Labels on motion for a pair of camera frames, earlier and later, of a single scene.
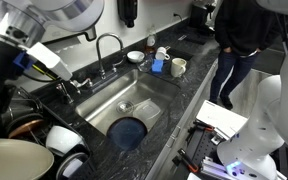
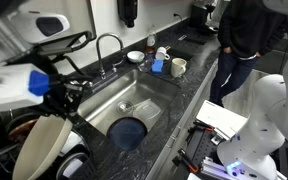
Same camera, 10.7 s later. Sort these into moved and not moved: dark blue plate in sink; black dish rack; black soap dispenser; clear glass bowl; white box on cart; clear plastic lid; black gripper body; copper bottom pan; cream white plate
Moved: black gripper body; black dish rack; cream white plate
Not moved: black soap dispenser; dark blue plate in sink; white box on cart; clear plastic lid; clear glass bowl; copper bottom pan
